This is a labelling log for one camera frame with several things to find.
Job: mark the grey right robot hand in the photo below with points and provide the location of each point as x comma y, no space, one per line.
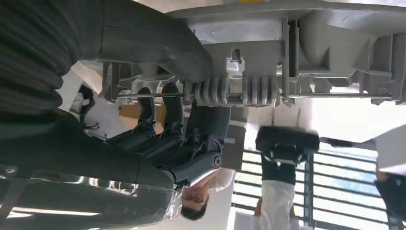
79,165

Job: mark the person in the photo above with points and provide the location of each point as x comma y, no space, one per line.
196,200
276,203
393,196

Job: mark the black boxy device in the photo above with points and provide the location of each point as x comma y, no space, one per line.
285,139

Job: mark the horizontal window blinds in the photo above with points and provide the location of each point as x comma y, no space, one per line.
342,190

